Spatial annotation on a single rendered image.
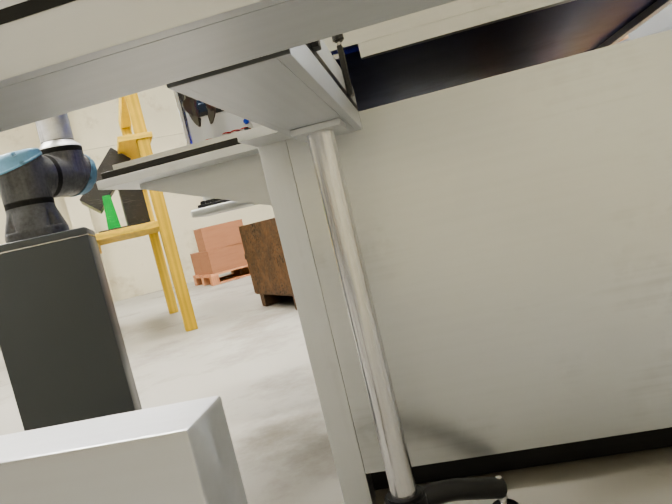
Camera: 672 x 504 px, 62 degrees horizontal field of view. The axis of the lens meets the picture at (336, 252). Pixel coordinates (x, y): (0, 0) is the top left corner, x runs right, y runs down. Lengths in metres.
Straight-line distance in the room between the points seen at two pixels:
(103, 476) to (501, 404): 0.94
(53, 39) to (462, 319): 0.98
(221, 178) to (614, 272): 0.90
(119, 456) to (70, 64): 0.31
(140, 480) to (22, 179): 1.18
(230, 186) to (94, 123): 8.95
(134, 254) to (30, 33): 9.58
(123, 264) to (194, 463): 9.58
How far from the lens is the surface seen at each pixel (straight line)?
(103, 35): 0.46
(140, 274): 10.04
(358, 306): 1.02
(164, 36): 0.45
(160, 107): 10.34
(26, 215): 1.59
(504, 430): 1.33
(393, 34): 1.25
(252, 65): 0.56
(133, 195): 5.17
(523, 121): 1.23
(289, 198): 1.24
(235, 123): 2.35
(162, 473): 0.51
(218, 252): 8.23
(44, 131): 1.74
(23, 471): 0.57
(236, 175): 1.38
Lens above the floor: 0.70
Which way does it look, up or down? 4 degrees down
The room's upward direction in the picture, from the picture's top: 13 degrees counter-clockwise
